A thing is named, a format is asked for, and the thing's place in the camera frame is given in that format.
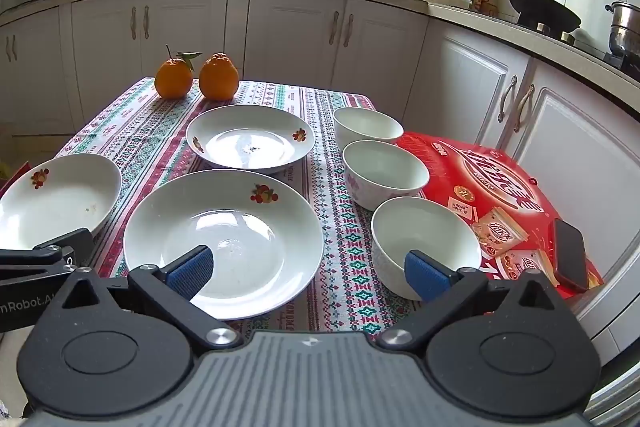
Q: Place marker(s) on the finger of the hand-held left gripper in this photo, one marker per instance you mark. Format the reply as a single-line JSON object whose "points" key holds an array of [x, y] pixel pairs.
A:
{"points": [[70, 247]]}

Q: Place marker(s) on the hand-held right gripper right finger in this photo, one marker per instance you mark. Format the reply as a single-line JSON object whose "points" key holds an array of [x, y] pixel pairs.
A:
{"points": [[425, 277]]}

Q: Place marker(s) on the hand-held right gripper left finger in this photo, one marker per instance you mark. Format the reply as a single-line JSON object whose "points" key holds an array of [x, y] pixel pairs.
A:
{"points": [[192, 272]]}

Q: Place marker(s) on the white plate with fruit print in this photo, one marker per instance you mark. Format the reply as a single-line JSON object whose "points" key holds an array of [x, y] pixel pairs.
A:
{"points": [[55, 202], [260, 247]]}

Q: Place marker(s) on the white bowl with pink flowers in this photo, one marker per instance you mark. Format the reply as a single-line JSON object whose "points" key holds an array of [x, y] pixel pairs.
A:
{"points": [[385, 169], [367, 122], [425, 227]]}

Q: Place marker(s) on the stained white plate fruit print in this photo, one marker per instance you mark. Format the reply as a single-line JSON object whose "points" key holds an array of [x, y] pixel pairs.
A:
{"points": [[250, 132]]}

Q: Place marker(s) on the red cardboard box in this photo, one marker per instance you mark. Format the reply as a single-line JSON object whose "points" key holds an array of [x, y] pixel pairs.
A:
{"points": [[15, 179]]}

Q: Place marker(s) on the red snack gift box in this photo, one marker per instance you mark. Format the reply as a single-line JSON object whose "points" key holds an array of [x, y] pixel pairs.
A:
{"points": [[480, 177]]}

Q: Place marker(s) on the patterned red green tablecloth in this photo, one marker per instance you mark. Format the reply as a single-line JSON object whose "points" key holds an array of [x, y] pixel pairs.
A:
{"points": [[145, 127]]}

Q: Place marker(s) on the black smartphone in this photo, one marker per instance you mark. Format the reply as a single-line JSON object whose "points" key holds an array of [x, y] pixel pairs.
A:
{"points": [[570, 254]]}

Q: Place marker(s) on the orange with stem and leaf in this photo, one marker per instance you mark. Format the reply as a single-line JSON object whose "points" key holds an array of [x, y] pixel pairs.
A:
{"points": [[172, 79]]}

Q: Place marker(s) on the orange without leaf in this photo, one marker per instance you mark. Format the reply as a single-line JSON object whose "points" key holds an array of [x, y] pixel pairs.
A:
{"points": [[218, 77]]}

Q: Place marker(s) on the gas stove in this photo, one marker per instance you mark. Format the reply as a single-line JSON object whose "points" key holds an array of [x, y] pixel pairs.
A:
{"points": [[595, 48]]}

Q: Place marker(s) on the stainless steel pot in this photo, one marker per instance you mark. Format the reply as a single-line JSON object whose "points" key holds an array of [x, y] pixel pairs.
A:
{"points": [[625, 29]]}

